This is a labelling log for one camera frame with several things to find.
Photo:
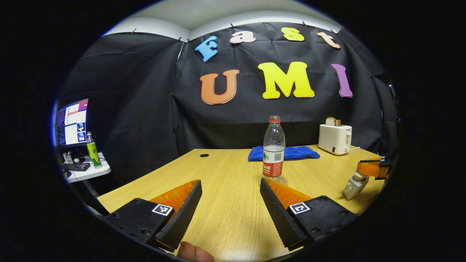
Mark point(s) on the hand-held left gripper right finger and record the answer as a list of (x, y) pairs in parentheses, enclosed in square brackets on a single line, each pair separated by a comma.
[(278, 218)]

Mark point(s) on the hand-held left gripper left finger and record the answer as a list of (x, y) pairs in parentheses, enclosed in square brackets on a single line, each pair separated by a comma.
[(182, 218)]

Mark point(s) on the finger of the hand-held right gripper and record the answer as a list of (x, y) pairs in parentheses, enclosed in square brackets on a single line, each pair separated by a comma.
[(369, 168)]

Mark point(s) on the white ceramic teacup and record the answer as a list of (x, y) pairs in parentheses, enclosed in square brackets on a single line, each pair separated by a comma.
[(353, 189)]

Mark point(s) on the round wooden coaster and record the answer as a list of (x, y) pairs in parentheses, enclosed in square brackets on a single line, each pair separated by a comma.
[(281, 180)]

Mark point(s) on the clear plastic water bottle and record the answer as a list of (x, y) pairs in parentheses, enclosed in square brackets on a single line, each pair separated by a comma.
[(273, 153)]

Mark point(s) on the green drink bottle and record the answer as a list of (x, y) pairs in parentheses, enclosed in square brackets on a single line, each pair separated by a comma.
[(94, 153)]

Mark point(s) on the white toaster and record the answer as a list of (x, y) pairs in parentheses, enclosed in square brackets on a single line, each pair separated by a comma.
[(333, 140)]

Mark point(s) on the blue towel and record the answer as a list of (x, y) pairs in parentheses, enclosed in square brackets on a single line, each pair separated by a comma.
[(302, 153)]

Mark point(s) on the white side table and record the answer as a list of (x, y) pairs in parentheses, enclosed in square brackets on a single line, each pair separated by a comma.
[(94, 174)]

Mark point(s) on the black keyboard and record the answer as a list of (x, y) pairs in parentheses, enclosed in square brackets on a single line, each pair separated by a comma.
[(77, 167)]

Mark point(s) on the black backdrop cloth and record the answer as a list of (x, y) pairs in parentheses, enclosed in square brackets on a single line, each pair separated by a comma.
[(138, 109)]

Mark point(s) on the computer monitor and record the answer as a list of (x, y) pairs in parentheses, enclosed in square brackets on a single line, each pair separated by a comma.
[(72, 123)]

